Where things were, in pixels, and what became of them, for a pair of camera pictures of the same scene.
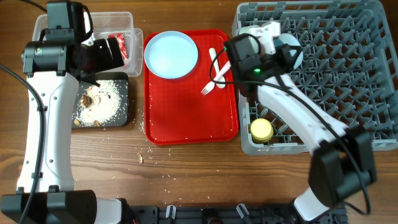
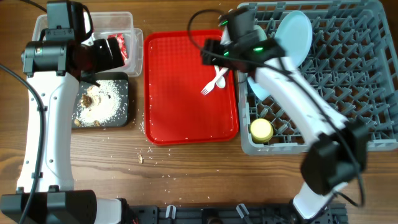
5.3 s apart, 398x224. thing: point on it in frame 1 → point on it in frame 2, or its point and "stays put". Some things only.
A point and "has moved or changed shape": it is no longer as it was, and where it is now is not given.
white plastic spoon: (214, 54) stays put
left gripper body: (100, 58) stays put
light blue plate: (171, 55) → (295, 30)
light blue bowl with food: (293, 52) has moved or changed shape
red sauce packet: (120, 40) stays put
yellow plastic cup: (262, 130) stays put
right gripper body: (278, 58) → (217, 53)
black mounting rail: (227, 214) stays put
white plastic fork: (211, 85) stays put
